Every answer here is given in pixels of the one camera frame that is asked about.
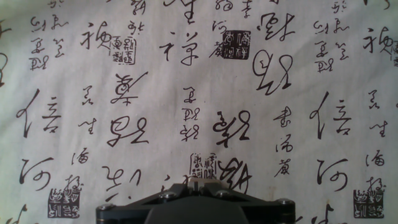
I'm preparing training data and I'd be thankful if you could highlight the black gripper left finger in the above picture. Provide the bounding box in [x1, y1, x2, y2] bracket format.
[95, 179, 198, 224]

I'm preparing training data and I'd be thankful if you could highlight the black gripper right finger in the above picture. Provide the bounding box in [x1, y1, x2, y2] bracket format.
[198, 180, 296, 224]

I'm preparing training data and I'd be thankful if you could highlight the small wooden block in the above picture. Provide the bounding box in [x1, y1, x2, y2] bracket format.
[188, 176, 220, 187]

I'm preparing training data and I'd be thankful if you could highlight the beige calligraphy print tablecloth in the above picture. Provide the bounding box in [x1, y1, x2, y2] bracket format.
[0, 0, 398, 224]

